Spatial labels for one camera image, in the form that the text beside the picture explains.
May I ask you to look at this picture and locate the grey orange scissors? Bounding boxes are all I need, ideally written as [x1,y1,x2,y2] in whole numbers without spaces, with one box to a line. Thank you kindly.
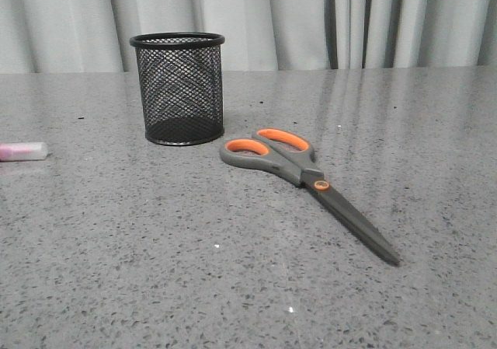
[220,128,400,266]

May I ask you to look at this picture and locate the pink highlighter pen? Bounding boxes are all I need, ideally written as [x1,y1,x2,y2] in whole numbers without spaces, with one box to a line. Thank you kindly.
[0,142,48,162]

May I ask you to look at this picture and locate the black mesh pen cup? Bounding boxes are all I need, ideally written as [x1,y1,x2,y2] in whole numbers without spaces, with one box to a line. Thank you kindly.
[130,32,225,146]

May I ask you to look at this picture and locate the grey curtain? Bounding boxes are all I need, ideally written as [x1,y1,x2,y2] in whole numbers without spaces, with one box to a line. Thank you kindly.
[1,0,496,74]

